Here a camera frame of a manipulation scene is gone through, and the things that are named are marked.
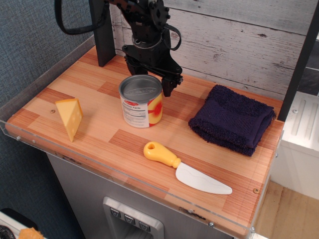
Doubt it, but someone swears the toy tin can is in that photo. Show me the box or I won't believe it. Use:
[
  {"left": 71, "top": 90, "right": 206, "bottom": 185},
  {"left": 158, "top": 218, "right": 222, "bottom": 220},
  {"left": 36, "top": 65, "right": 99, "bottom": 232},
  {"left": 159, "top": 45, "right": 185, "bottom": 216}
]
[{"left": 119, "top": 75, "right": 163, "bottom": 128}]

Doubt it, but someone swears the black vertical post left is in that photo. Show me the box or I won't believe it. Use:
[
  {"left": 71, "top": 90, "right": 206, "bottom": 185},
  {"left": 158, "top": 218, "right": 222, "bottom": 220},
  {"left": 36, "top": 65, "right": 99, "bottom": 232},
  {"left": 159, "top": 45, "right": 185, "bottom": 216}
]
[{"left": 89, "top": 0, "right": 116, "bottom": 67}]

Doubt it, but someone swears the silver dispenser button panel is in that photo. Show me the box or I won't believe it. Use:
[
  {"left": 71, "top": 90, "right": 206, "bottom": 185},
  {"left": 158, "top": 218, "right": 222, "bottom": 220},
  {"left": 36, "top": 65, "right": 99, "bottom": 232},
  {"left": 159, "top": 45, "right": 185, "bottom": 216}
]
[{"left": 103, "top": 197, "right": 164, "bottom": 239}]

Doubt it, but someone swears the silver toy fridge cabinet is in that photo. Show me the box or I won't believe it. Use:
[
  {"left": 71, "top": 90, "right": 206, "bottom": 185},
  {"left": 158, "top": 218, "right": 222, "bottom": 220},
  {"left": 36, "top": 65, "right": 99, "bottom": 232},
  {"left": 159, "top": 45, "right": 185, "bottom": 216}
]
[{"left": 48, "top": 154, "right": 231, "bottom": 239}]

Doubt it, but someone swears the black vertical post right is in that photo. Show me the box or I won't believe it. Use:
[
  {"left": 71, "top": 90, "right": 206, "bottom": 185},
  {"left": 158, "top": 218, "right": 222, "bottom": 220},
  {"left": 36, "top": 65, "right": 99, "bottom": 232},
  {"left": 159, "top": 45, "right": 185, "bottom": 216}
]
[{"left": 277, "top": 1, "right": 319, "bottom": 122}]

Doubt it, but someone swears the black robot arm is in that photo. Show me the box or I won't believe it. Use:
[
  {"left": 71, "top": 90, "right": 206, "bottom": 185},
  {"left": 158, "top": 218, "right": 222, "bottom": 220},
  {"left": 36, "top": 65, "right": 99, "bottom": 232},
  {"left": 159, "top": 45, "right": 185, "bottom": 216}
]
[{"left": 108, "top": 0, "right": 183, "bottom": 97}]

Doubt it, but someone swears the clear acrylic table guard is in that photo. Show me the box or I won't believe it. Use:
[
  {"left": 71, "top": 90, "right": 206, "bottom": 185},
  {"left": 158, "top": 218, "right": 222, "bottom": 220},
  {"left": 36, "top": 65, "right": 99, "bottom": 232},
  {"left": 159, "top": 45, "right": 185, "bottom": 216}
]
[{"left": 0, "top": 38, "right": 284, "bottom": 239}]

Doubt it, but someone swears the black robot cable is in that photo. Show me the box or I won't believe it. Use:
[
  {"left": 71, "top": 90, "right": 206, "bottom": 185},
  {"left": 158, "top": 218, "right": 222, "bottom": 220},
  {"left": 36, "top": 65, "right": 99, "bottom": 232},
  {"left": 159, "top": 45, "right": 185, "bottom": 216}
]
[{"left": 54, "top": 0, "right": 182, "bottom": 52}]

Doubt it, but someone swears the black vertical post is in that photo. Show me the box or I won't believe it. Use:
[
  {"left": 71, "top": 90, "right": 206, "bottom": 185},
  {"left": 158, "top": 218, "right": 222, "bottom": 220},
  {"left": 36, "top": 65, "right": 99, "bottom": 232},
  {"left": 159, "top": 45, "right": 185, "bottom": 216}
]
[
  {"left": 277, "top": 1, "right": 319, "bottom": 122},
  {"left": 89, "top": 0, "right": 116, "bottom": 67}
]

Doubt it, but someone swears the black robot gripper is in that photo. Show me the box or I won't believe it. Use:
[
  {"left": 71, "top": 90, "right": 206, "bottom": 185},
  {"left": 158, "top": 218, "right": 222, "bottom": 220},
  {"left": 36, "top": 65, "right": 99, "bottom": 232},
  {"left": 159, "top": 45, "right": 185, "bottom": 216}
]
[{"left": 122, "top": 43, "right": 183, "bottom": 97}]

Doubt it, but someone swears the white toy sink unit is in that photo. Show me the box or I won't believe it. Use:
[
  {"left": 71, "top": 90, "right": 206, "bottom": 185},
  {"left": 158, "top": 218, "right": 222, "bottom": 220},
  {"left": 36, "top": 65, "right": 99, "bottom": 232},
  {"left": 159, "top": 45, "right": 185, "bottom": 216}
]
[{"left": 271, "top": 92, "right": 319, "bottom": 199}]

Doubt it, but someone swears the yellow handled toy knife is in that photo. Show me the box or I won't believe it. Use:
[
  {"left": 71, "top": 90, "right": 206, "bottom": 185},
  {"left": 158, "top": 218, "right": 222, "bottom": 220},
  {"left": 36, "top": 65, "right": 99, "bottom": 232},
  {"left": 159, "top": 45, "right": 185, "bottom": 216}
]
[{"left": 144, "top": 141, "right": 232, "bottom": 195}]

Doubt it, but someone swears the folded dark blue towel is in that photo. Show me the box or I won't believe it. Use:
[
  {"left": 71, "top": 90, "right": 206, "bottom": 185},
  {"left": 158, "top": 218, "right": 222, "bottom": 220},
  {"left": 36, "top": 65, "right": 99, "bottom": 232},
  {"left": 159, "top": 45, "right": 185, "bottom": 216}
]
[{"left": 188, "top": 85, "right": 275, "bottom": 156}]

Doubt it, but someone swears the yellow toy cheese wedge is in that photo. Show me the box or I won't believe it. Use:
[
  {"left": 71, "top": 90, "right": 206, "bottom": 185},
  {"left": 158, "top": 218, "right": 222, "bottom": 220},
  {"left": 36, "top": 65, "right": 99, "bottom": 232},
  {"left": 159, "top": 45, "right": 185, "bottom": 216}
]
[{"left": 55, "top": 98, "right": 83, "bottom": 142}]

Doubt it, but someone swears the orange object bottom left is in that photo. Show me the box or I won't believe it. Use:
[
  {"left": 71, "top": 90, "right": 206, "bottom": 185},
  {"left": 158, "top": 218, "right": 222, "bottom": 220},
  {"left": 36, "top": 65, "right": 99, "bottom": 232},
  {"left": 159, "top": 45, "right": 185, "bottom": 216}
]
[{"left": 18, "top": 228, "right": 44, "bottom": 239}]

